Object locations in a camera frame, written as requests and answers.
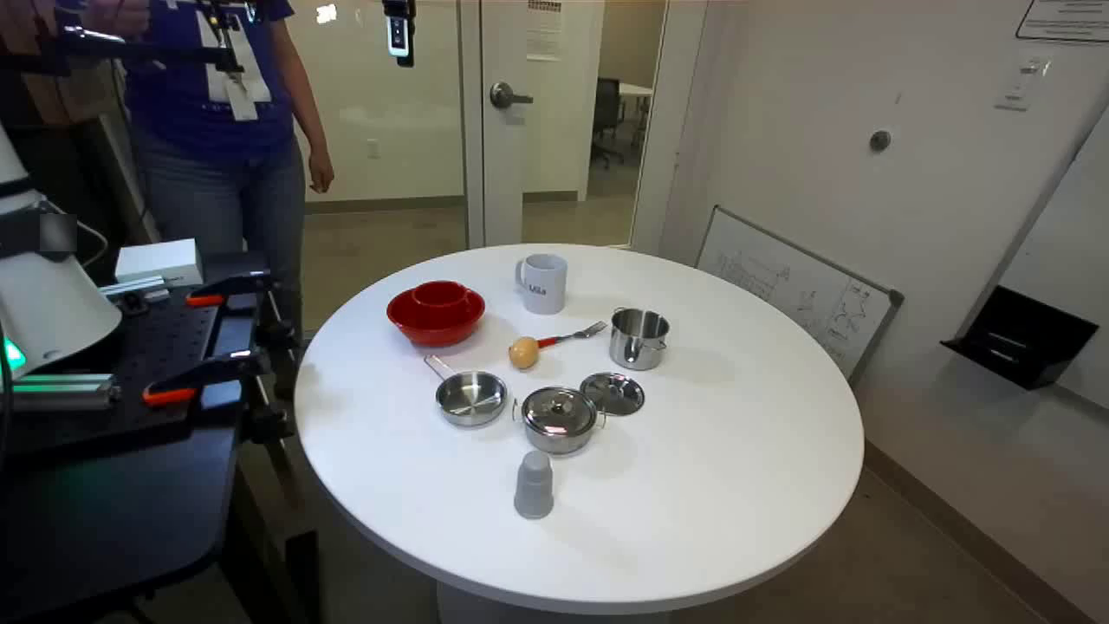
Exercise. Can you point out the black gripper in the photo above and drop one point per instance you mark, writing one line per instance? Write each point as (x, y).
(399, 28)

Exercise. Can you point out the silver pot lid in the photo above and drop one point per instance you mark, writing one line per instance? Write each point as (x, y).
(611, 395)

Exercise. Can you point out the person left forearm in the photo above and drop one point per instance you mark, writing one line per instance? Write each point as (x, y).
(301, 98)

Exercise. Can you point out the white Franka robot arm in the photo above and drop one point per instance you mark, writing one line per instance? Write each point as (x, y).
(48, 307)

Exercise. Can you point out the white mug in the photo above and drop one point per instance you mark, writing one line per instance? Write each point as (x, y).
(541, 287)

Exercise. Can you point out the open silver pot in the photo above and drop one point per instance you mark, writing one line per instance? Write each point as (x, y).
(639, 343)

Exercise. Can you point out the person left hand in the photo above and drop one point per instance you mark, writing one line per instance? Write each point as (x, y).
(319, 175)

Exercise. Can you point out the white door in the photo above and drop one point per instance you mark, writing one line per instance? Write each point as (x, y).
(499, 142)

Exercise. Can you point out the person in blue shirt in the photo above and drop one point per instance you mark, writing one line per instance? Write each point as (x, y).
(208, 142)

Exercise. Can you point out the dark office chair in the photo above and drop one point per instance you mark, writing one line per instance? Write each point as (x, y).
(618, 122)

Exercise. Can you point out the red bowl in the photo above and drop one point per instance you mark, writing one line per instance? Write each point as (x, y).
(433, 313)

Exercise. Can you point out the black handheld controller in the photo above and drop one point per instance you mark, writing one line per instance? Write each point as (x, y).
(93, 35)

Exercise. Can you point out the white box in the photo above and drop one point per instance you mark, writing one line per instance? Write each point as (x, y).
(156, 261)

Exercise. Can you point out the small silver frying pan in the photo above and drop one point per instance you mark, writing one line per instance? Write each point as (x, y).
(473, 400)

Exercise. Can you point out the grey salt shaker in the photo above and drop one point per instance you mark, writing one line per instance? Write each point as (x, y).
(532, 486)

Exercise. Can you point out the black robot cart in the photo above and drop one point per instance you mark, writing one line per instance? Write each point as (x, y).
(104, 497)

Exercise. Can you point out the whiteboard leaning on wall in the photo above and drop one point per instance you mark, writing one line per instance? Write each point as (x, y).
(800, 289)

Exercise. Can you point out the round black wall knob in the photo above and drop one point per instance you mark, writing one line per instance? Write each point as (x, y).
(879, 142)

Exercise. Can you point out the white wall switch plate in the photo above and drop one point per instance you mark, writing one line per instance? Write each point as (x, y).
(1025, 90)

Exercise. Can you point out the framed wall sign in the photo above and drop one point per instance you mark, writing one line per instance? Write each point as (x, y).
(1065, 19)

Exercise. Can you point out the black wall tray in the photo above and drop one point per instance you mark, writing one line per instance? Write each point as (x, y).
(1025, 338)

